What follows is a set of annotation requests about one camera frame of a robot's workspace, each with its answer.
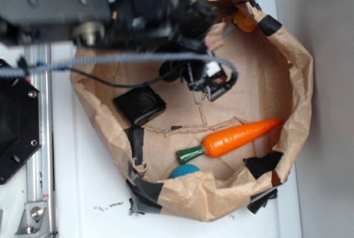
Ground yellow rubber duck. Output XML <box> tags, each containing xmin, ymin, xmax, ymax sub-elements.
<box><xmin>232</xmin><ymin>11</ymin><xmax>257</xmax><ymax>33</ymax></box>

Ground orange toy carrot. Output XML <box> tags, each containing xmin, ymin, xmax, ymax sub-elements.
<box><xmin>177</xmin><ymin>118</ymin><xmax>281</xmax><ymax>164</ymax></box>

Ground grey braided cable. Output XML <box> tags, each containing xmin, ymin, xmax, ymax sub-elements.
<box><xmin>0</xmin><ymin>51</ymin><xmax>238</xmax><ymax>86</ymax></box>

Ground blue ball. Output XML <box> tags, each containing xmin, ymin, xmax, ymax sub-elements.
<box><xmin>170</xmin><ymin>164</ymin><xmax>200</xmax><ymax>179</ymax></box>

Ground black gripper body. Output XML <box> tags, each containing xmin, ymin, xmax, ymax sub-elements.
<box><xmin>107</xmin><ymin>0</ymin><xmax>216</xmax><ymax>50</ymax></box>

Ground metal corner bracket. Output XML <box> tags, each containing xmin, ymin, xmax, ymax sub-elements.
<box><xmin>14</xmin><ymin>201</ymin><xmax>51</xmax><ymax>238</ymax></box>

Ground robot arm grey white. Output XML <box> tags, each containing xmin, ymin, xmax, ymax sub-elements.
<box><xmin>1</xmin><ymin>0</ymin><xmax>216</xmax><ymax>52</ymax></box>

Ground black folded tape square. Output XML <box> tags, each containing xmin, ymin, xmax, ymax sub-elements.
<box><xmin>113</xmin><ymin>86</ymin><xmax>166</xmax><ymax>127</ymax></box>

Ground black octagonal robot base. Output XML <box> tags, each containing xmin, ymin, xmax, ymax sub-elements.
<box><xmin>1</xmin><ymin>77</ymin><xmax>40</xmax><ymax>185</ymax></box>

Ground brown crumpled paper bag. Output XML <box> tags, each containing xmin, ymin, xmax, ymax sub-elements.
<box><xmin>71</xmin><ymin>0</ymin><xmax>313</xmax><ymax>221</ymax></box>

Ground aluminium frame rail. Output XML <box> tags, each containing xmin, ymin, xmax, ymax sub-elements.
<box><xmin>13</xmin><ymin>43</ymin><xmax>59</xmax><ymax>238</ymax></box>

